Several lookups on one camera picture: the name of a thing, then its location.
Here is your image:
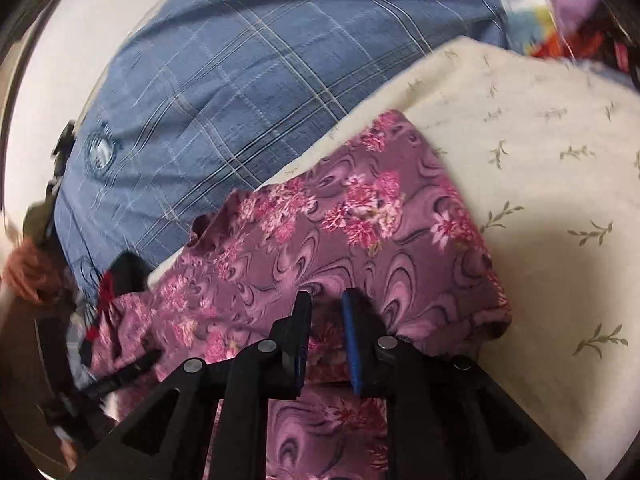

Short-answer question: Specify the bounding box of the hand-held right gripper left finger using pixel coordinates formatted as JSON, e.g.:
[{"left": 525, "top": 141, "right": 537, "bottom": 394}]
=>
[{"left": 66, "top": 290, "right": 313, "bottom": 480}]

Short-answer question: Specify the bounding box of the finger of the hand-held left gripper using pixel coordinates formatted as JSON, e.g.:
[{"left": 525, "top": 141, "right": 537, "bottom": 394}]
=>
[{"left": 80, "top": 349, "right": 163, "bottom": 401}]

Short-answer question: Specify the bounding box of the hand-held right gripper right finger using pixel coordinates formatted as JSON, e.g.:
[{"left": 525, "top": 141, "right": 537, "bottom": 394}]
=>
[{"left": 342, "top": 287, "right": 587, "bottom": 480}]

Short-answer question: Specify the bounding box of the purple floral garment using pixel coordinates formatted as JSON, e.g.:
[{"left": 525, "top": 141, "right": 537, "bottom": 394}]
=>
[{"left": 87, "top": 109, "right": 512, "bottom": 480}]

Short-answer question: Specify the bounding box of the pile of colourful clothes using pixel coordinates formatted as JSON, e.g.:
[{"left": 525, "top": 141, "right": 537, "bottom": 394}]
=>
[{"left": 500, "top": 0, "right": 636, "bottom": 76}]

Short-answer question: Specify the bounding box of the rust orange cloth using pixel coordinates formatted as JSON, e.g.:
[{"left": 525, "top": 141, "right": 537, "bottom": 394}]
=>
[{"left": 2, "top": 242, "right": 63, "bottom": 303}]

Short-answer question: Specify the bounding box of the cream leaf print sheet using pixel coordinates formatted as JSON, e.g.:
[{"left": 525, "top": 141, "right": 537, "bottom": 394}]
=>
[{"left": 147, "top": 35, "right": 640, "bottom": 480}]

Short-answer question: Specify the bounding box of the blue plaid blanket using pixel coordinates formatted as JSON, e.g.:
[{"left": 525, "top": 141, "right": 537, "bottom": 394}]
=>
[{"left": 52, "top": 0, "right": 511, "bottom": 306}]

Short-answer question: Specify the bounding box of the black strap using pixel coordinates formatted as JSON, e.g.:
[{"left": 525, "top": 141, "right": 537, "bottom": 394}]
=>
[{"left": 47, "top": 120, "right": 77, "bottom": 196}]

